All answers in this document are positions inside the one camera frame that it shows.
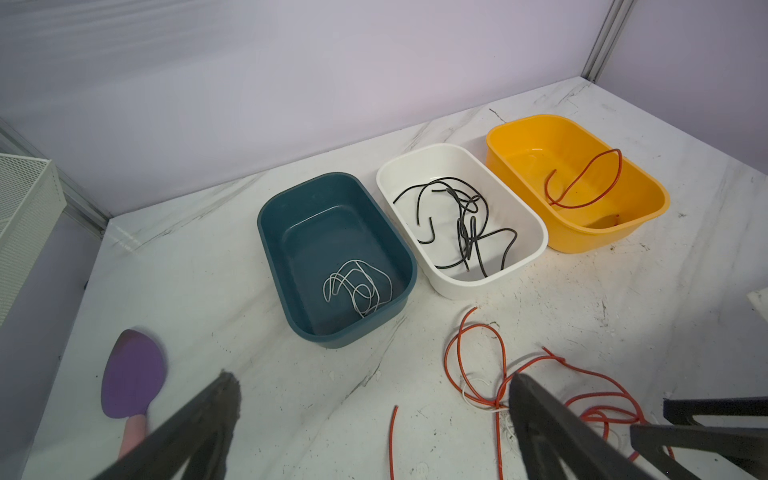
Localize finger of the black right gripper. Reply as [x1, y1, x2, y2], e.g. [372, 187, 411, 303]
[663, 396, 767, 426]
[630, 424, 767, 479]

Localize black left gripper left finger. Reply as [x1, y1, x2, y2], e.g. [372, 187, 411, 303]
[97, 371, 241, 479]

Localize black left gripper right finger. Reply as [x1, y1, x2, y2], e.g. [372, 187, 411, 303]
[509, 374, 650, 479]

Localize red orange cables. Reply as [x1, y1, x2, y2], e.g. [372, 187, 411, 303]
[388, 307, 676, 480]

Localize white thin cable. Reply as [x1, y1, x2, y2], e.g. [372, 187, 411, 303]
[322, 259, 394, 319]

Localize red cable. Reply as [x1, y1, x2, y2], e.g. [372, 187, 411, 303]
[544, 148, 624, 211]

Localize black cable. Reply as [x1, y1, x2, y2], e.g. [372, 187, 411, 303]
[392, 176, 519, 279]

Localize white work glove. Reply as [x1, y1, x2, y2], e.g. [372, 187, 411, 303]
[747, 288, 768, 315]

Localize teal plastic bin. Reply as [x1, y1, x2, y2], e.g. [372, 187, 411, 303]
[257, 172, 418, 349]

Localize yellow plastic bin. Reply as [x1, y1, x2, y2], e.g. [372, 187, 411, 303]
[486, 115, 670, 254]

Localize white plastic bin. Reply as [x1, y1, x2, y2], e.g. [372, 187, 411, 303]
[376, 143, 549, 300]

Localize white mesh two-tier shelf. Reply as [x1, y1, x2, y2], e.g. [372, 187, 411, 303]
[1, 154, 66, 319]

